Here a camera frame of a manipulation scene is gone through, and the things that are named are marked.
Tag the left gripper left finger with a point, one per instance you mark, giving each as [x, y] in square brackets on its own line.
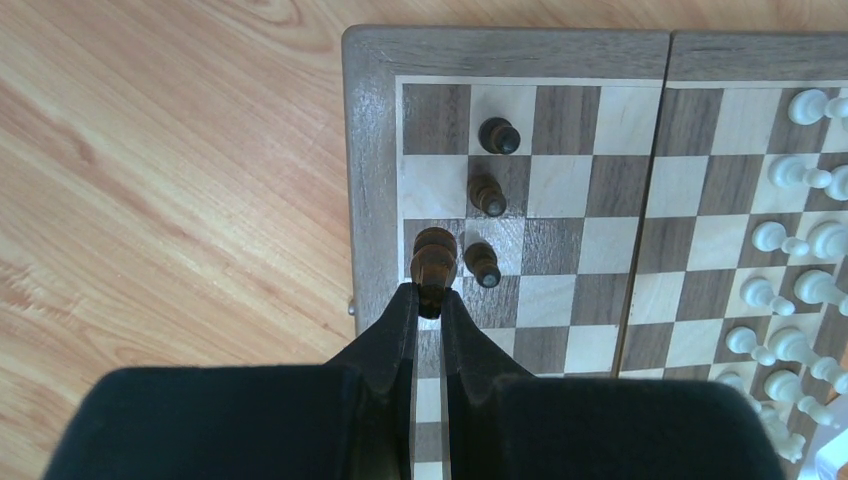
[378, 391]

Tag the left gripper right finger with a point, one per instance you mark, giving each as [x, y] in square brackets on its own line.
[473, 367]

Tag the dark chess pawn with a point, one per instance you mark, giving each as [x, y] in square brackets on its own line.
[486, 195]
[498, 136]
[481, 261]

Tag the dark chess bishop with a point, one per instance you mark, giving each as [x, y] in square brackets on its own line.
[433, 268]

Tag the wooden folding chess board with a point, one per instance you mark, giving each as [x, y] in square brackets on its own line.
[641, 175]

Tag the white chess bishop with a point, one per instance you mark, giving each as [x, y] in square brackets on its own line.
[828, 240]
[785, 386]

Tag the white chess queen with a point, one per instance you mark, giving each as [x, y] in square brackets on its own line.
[817, 286]

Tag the white stand base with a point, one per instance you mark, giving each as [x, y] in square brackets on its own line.
[827, 453]

